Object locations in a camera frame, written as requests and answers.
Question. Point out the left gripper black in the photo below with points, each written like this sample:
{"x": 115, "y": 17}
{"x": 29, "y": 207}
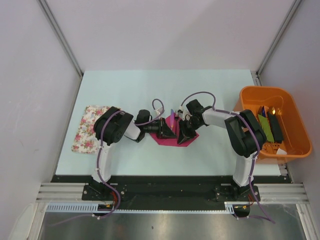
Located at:
{"x": 164, "y": 131}

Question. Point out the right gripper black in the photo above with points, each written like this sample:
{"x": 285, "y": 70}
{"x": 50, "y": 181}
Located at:
{"x": 184, "y": 134}

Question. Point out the pink paper napkin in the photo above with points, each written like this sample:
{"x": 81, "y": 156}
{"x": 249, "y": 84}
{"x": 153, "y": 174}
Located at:
{"x": 173, "y": 142}

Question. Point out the black fork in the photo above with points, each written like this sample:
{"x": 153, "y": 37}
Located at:
{"x": 177, "y": 115}

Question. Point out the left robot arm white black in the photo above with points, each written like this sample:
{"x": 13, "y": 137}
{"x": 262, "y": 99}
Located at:
{"x": 115, "y": 124}

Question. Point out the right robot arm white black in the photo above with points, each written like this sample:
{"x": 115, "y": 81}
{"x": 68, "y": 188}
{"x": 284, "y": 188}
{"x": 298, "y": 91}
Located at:
{"x": 245, "y": 134}

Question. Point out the green napkin in basin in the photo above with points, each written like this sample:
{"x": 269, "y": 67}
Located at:
{"x": 266, "y": 128}

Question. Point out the black napkin in basin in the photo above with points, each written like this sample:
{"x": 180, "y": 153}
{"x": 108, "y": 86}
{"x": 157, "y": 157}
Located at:
{"x": 275, "y": 128}

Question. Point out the floral cloth mat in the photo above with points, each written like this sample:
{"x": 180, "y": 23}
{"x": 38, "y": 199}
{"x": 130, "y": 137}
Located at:
{"x": 85, "y": 141}

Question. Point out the orange plastic basin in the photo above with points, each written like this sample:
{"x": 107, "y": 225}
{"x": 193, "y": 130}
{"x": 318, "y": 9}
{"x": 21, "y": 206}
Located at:
{"x": 296, "y": 143}

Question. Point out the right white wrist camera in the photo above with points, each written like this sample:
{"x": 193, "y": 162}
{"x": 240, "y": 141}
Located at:
{"x": 183, "y": 114}

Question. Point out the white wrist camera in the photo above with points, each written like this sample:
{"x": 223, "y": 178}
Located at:
{"x": 183, "y": 114}
{"x": 159, "y": 112}

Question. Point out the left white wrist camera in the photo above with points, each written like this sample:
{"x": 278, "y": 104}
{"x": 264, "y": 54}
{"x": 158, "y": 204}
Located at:
{"x": 159, "y": 112}

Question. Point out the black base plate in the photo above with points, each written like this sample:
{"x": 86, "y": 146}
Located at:
{"x": 170, "y": 193}

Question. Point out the white cable duct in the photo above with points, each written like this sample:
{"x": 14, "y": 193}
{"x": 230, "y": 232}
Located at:
{"x": 96, "y": 208}

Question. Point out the right aluminium corner post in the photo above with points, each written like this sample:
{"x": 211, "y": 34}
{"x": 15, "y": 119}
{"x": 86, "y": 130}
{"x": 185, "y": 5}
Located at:
{"x": 279, "y": 34}

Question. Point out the aluminium corner post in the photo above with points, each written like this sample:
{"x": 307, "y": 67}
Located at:
{"x": 48, "y": 13}
{"x": 279, "y": 34}

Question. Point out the aluminium rail frame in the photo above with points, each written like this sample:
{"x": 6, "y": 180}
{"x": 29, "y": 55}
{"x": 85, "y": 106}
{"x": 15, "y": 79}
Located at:
{"x": 275, "y": 193}

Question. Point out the left aluminium corner post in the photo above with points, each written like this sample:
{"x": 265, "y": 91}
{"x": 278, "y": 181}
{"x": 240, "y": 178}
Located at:
{"x": 48, "y": 13}

